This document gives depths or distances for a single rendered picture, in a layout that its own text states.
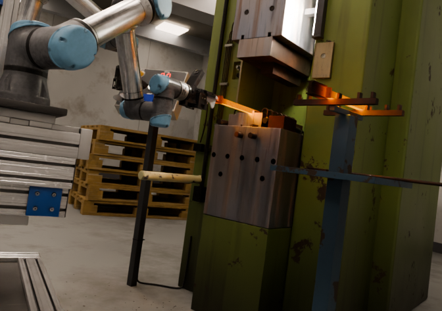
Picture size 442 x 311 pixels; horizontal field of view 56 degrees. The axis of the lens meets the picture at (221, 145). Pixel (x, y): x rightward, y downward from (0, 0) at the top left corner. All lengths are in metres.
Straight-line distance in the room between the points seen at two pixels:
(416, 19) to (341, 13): 0.50
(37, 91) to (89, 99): 9.48
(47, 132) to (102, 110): 9.54
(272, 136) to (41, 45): 1.06
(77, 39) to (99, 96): 9.62
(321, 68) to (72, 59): 1.22
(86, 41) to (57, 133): 0.28
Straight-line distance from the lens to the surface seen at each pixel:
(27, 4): 2.00
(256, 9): 2.18
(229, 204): 1.98
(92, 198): 4.65
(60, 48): 1.17
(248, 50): 2.13
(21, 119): 1.27
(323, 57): 2.05
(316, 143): 1.99
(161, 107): 1.55
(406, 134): 2.32
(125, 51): 1.59
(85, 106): 10.71
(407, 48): 2.42
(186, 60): 11.70
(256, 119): 2.00
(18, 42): 1.29
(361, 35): 2.03
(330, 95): 1.43
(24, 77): 1.27
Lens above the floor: 0.72
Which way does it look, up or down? 3 degrees up
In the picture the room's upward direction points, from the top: 8 degrees clockwise
